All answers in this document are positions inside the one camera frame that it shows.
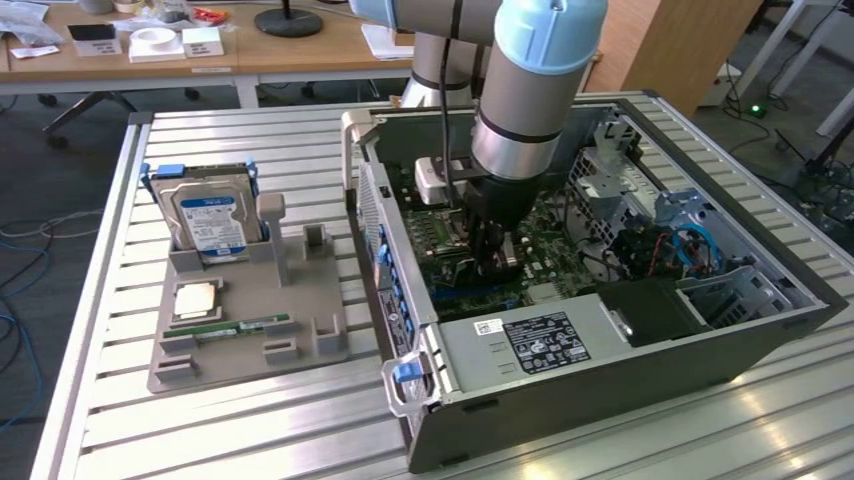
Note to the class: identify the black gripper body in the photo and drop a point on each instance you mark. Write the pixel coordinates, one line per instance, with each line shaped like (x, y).
(507, 200)

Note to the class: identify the white tape roll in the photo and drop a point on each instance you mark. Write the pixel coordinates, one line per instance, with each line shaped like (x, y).
(153, 36)

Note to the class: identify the white box with black top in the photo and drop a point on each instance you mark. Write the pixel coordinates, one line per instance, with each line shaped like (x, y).
(93, 40)

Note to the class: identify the wooden desk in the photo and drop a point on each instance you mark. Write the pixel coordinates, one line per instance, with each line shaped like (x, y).
(300, 55)
(100, 70)

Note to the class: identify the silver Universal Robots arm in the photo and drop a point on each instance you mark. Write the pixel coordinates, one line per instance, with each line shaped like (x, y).
(527, 100)

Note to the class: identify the blue case release latch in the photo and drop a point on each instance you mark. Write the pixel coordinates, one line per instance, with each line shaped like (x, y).
(404, 372)

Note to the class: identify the black power connector bundle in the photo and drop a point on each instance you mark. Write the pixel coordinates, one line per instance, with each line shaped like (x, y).
(634, 250)

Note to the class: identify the stack of white papers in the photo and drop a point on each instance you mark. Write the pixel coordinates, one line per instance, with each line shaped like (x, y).
(387, 45)

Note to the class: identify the hard disk in blue caddy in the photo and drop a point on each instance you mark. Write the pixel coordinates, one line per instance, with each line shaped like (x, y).
(209, 220)

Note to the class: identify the low silver disk bay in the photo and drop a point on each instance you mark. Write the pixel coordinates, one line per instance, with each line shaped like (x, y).
(734, 295)

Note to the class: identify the green RAM stick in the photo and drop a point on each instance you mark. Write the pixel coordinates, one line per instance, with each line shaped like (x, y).
(220, 330)

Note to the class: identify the wooden cabinet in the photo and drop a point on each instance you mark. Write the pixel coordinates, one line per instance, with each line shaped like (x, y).
(667, 50)

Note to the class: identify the tall silver drive cage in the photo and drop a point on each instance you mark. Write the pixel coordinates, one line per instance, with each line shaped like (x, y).
(600, 200)

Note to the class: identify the black office chair base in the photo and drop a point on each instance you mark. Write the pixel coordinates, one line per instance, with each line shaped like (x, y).
(73, 112)

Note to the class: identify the silver CPU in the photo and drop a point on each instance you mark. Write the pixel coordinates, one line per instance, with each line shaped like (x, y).
(196, 302)

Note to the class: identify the clear plastic bag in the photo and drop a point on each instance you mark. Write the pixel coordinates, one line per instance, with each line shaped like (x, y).
(27, 22)

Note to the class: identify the white floor power unit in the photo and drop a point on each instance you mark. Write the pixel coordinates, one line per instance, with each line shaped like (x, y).
(727, 85)

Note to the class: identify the flat white box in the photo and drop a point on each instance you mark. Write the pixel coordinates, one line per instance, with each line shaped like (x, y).
(156, 56)

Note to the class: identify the red and white card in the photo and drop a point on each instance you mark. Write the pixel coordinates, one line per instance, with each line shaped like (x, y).
(33, 51)

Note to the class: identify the black round lamp base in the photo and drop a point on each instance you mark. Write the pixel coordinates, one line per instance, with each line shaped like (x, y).
(287, 22)

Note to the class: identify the green motherboard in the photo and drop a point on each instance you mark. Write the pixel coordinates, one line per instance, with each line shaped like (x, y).
(560, 235)

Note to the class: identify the CPU socket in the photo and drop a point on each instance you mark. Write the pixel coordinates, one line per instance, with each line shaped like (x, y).
(459, 227)

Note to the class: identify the small white cube box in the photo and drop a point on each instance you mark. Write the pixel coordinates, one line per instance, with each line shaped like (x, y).
(201, 42)

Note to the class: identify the silver chipset heatsink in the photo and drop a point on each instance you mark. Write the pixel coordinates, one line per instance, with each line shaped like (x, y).
(546, 295)

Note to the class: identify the white desk frame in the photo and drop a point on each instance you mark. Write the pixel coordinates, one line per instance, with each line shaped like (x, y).
(810, 40)

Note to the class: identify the red small item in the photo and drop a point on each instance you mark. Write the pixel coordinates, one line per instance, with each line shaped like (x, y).
(208, 16)

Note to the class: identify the grey power supply unit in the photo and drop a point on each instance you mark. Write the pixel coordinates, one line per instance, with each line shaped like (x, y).
(480, 360)

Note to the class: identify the black open PC case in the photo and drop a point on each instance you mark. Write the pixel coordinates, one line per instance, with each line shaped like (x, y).
(600, 400)

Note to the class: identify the grey parts rack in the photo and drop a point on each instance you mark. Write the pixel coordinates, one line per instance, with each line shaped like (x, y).
(253, 360)

